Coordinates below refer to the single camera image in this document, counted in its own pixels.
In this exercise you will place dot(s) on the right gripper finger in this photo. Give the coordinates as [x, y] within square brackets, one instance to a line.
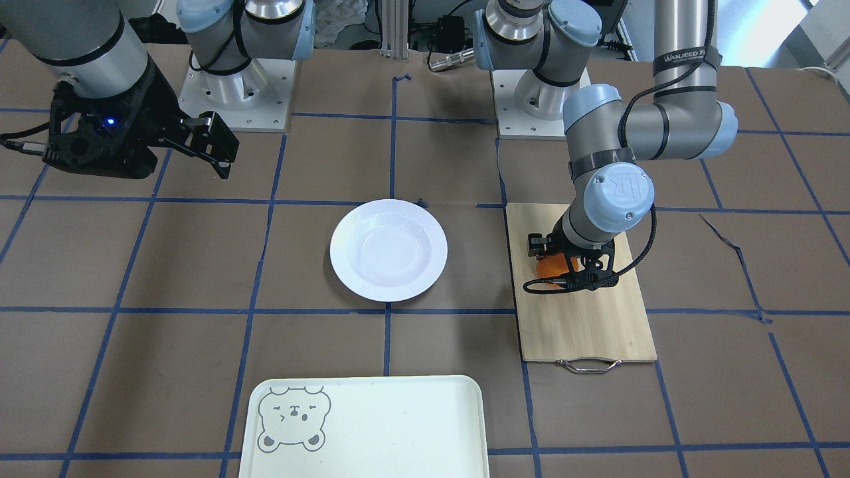
[222, 169]

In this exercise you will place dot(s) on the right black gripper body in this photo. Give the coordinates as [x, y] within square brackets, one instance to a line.
[157, 108]

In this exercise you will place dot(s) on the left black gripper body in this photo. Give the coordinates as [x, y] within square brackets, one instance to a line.
[536, 245]

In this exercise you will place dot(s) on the orange fruit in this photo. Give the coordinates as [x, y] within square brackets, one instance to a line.
[555, 265]

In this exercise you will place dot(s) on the white round plate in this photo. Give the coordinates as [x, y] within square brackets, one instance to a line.
[388, 250]

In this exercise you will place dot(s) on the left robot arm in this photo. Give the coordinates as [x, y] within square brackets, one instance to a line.
[680, 117]

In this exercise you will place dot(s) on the cream bear tray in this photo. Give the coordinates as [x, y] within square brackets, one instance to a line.
[422, 426]

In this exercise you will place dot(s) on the bamboo cutting board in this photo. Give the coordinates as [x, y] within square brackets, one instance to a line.
[583, 328]

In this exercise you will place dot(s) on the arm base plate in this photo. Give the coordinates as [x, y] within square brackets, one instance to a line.
[258, 99]
[528, 108]

